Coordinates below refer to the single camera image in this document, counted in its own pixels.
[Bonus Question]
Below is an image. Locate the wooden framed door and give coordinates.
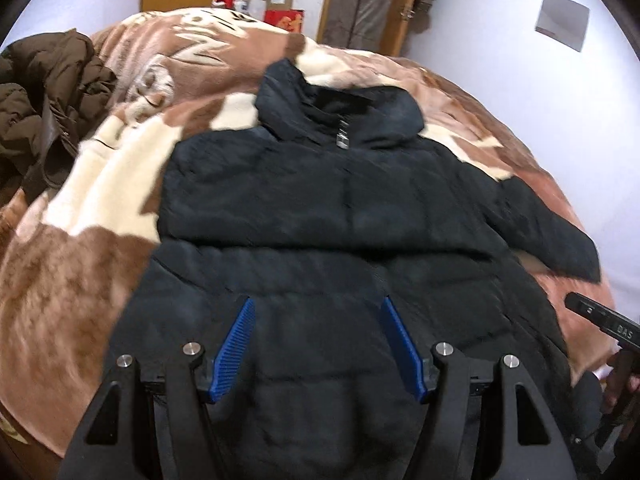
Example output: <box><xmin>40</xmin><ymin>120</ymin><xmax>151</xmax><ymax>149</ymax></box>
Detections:
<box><xmin>317</xmin><ymin>0</ymin><xmax>416</xmax><ymax>56</ymax></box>

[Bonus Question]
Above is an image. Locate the santa hat plush toy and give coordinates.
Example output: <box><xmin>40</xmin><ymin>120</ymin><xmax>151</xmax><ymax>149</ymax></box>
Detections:
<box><xmin>212</xmin><ymin>0</ymin><xmax>235</xmax><ymax>10</ymax></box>

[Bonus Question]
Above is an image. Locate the grey wall panel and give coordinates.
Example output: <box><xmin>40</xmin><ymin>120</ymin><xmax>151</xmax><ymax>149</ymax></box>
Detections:
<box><xmin>535</xmin><ymin>0</ymin><xmax>590</xmax><ymax>52</ymax></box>

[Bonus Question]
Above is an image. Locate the black puffer jacket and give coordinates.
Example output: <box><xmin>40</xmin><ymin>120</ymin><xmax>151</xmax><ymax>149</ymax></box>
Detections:
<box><xmin>108</xmin><ymin>60</ymin><xmax>600</xmax><ymax>479</ymax></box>

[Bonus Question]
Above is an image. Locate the person's right hand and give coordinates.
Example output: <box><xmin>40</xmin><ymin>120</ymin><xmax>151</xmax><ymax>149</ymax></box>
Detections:
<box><xmin>601</xmin><ymin>349</ymin><xmax>639</xmax><ymax>440</ymax></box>

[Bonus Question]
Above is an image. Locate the brown plush bear blanket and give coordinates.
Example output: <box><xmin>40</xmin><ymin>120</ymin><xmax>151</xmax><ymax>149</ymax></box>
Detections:
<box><xmin>0</xmin><ymin>6</ymin><xmax>618</xmax><ymax>461</ymax></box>

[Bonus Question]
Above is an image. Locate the brown puffer coat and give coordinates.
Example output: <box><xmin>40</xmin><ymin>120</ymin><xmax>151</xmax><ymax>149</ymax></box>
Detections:
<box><xmin>1</xmin><ymin>29</ymin><xmax>117</xmax><ymax>205</ymax></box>

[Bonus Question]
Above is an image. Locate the red gift box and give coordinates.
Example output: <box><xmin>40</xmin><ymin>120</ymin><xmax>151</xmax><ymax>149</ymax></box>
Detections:
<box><xmin>264</xmin><ymin>9</ymin><xmax>305</xmax><ymax>34</ymax></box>

